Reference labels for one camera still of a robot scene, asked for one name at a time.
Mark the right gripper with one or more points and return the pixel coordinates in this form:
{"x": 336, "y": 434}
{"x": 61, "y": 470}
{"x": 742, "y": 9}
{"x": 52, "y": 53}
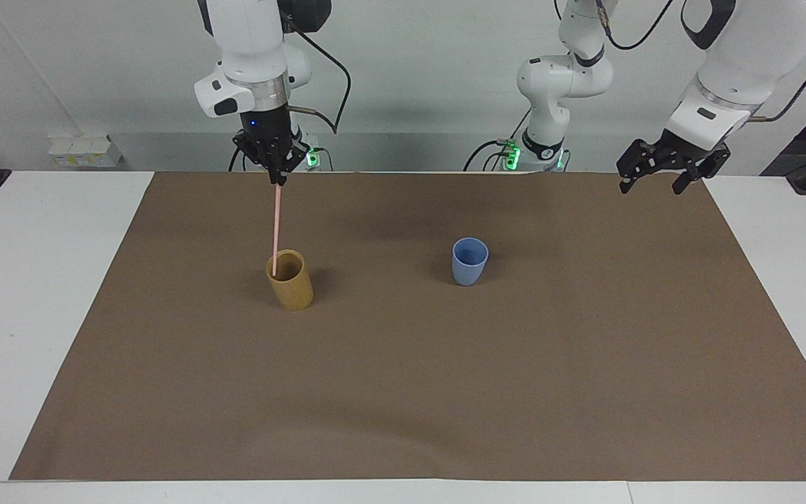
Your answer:
{"x": 267, "y": 127}

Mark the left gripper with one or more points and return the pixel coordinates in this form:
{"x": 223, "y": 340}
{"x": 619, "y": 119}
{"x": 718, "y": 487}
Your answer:
{"x": 683, "y": 150}

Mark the pink chopstick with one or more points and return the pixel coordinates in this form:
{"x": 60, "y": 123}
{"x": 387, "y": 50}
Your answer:
{"x": 277, "y": 224}

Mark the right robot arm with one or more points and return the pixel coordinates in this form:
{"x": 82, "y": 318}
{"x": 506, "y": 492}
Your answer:
{"x": 245, "y": 42}

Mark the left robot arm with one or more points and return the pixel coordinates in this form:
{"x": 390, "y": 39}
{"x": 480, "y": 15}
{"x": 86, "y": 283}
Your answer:
{"x": 739, "y": 56}

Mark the brown wooden cup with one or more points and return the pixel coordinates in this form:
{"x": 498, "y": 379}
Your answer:
{"x": 292, "y": 288}

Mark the blue cup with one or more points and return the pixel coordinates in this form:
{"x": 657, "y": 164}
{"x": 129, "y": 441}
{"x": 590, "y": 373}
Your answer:
{"x": 469, "y": 267}

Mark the white box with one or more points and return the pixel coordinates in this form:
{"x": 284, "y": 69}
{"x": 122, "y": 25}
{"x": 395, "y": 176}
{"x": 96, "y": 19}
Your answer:
{"x": 85, "y": 151}

